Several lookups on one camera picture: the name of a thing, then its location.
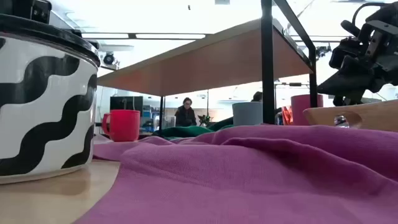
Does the black computer monitor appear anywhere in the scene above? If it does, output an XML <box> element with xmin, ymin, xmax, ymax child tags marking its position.
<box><xmin>109</xmin><ymin>95</ymin><xmax>144</xmax><ymax>118</ymax></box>

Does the wooden tray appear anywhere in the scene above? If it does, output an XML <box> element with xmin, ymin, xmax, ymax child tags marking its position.
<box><xmin>97</xmin><ymin>0</ymin><xmax>318</xmax><ymax>135</ymax></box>

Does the ceiling mounted camera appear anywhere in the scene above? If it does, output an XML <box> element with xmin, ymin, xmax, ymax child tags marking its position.
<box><xmin>101</xmin><ymin>52</ymin><xmax>121</xmax><ymax>71</ymax></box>

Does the green cloth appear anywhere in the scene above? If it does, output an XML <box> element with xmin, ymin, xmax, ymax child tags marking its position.
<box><xmin>152</xmin><ymin>116</ymin><xmax>234</xmax><ymax>140</ymax></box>

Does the pink tall tumbler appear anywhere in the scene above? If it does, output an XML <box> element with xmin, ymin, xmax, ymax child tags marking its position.
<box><xmin>290</xmin><ymin>94</ymin><xmax>324</xmax><ymax>126</ymax></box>

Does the clear glass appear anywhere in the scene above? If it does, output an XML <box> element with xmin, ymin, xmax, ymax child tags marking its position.
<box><xmin>162</xmin><ymin>115</ymin><xmax>177</xmax><ymax>129</ymax></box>

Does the black white wavy mug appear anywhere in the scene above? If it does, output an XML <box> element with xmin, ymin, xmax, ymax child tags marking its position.
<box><xmin>0</xmin><ymin>14</ymin><xmax>101</xmax><ymax>185</ymax></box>

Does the wooden cup with handle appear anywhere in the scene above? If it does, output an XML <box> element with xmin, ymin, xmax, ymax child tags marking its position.
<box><xmin>303</xmin><ymin>100</ymin><xmax>398</xmax><ymax>133</ymax></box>

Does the red mug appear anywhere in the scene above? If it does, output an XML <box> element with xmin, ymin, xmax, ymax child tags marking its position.
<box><xmin>101</xmin><ymin>109</ymin><xmax>141</xmax><ymax>142</ymax></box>

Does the purple cloth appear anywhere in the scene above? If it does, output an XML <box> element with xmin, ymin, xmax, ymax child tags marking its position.
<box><xmin>74</xmin><ymin>124</ymin><xmax>398</xmax><ymax>224</ymax></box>

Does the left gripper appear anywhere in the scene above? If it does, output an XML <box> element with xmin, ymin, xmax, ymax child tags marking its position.
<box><xmin>0</xmin><ymin>0</ymin><xmax>52</xmax><ymax>24</ymax></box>

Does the light blue cup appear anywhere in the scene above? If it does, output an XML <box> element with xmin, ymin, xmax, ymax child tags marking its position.
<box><xmin>232</xmin><ymin>101</ymin><xmax>264</xmax><ymax>127</ymax></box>

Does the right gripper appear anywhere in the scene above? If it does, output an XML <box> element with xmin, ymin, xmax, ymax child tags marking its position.
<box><xmin>317</xmin><ymin>2</ymin><xmax>398</xmax><ymax>96</ymax></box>

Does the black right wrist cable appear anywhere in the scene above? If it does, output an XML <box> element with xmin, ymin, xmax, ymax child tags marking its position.
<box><xmin>352</xmin><ymin>2</ymin><xmax>387</xmax><ymax>26</ymax></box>

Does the orange glass tumbler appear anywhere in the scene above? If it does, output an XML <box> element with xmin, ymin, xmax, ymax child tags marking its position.
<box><xmin>281</xmin><ymin>105</ymin><xmax>294</xmax><ymax>126</ymax></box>

